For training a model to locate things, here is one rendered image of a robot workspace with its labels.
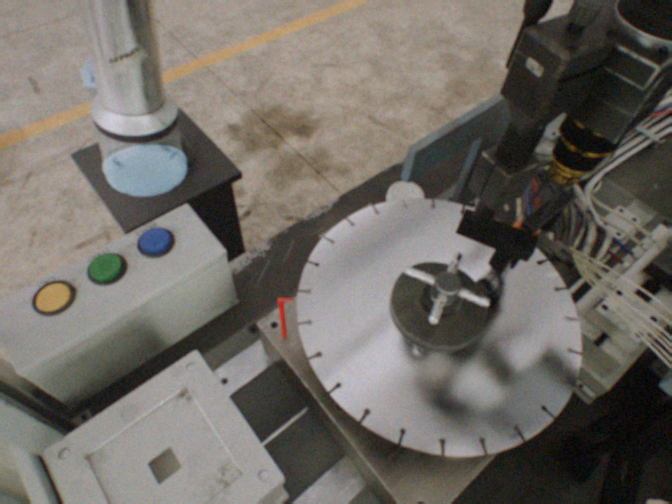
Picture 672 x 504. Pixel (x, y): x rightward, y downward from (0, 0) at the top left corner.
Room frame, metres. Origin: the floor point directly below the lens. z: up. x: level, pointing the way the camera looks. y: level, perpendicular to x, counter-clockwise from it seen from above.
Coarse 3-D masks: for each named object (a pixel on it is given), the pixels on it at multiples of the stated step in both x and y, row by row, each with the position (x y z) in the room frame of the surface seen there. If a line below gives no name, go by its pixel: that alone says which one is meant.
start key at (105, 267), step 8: (104, 256) 0.33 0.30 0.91; (112, 256) 0.33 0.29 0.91; (96, 264) 0.31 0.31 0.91; (104, 264) 0.31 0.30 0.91; (112, 264) 0.32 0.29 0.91; (120, 264) 0.32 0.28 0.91; (96, 272) 0.30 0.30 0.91; (104, 272) 0.30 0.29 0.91; (112, 272) 0.30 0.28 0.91; (120, 272) 0.31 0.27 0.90; (104, 280) 0.29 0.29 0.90
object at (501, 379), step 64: (320, 256) 0.32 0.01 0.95; (384, 256) 0.33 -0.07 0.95; (448, 256) 0.34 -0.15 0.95; (320, 320) 0.24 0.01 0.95; (384, 320) 0.24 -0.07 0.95; (512, 320) 0.25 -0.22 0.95; (384, 384) 0.17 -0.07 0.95; (448, 384) 0.17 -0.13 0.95; (512, 384) 0.18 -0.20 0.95; (448, 448) 0.11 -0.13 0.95
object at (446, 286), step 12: (456, 252) 0.31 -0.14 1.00; (456, 264) 0.29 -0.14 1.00; (420, 276) 0.27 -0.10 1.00; (432, 276) 0.27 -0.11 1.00; (444, 276) 0.27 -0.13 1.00; (456, 276) 0.27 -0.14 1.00; (432, 288) 0.26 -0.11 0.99; (444, 288) 0.26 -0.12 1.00; (456, 288) 0.26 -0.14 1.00; (444, 300) 0.25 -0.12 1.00; (480, 300) 0.25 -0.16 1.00; (432, 312) 0.23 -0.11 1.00
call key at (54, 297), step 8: (48, 288) 0.28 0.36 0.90; (56, 288) 0.28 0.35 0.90; (64, 288) 0.28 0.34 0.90; (40, 296) 0.27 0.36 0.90; (48, 296) 0.27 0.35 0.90; (56, 296) 0.27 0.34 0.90; (64, 296) 0.27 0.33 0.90; (40, 304) 0.25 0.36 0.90; (48, 304) 0.25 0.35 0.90; (56, 304) 0.26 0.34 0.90; (64, 304) 0.26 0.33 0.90
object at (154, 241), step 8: (144, 232) 0.37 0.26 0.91; (152, 232) 0.37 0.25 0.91; (160, 232) 0.37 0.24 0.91; (144, 240) 0.36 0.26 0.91; (152, 240) 0.36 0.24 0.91; (160, 240) 0.36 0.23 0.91; (168, 240) 0.36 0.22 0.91; (144, 248) 0.34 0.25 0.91; (152, 248) 0.34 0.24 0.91; (160, 248) 0.35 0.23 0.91
